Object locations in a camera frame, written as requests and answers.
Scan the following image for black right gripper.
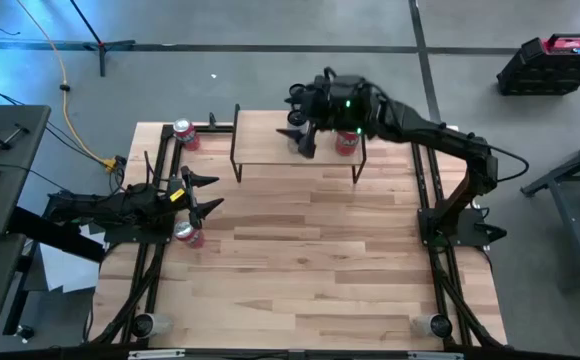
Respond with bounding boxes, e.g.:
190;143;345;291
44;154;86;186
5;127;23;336
275;74;379;159

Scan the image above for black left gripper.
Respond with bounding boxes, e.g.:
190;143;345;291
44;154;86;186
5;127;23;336
144;167;225;230

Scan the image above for red Fanta soda can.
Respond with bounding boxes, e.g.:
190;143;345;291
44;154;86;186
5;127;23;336
172;117;202;152
173;220;206;250
333;128;362;157

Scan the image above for wooden shelf with black legs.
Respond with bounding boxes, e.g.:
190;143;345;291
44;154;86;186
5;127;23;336
229;103;369;185

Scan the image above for yellow power plug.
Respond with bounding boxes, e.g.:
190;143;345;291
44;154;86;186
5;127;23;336
100;155;127;174

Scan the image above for white paper sheets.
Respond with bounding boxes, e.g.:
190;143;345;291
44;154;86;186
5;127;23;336
39;223;106;294

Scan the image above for black support bar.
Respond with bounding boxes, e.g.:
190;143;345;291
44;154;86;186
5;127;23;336
7;205;106;264

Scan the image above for black tripod stand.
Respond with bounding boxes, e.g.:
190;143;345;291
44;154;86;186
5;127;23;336
68;0;137;79

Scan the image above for grey metal rod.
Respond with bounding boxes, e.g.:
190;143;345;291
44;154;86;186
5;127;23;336
2;123;30;146

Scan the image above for black and red tool case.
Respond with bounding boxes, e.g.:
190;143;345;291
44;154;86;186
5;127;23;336
495;32;580;97

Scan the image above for grey metal stand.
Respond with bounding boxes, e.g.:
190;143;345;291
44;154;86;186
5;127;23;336
519;130;580;291

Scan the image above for black metal table frame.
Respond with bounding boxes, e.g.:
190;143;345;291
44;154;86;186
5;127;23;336
89;112;509;351

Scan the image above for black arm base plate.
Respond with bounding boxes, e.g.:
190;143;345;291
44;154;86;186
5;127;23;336
103;219;176;246
417;205;509;247

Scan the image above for silver metal bracket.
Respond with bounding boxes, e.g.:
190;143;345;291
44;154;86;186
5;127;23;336
407;351;465;360
127;349;186;360

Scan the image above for yellow extension cable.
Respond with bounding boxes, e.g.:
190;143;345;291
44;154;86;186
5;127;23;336
17;0;116;169

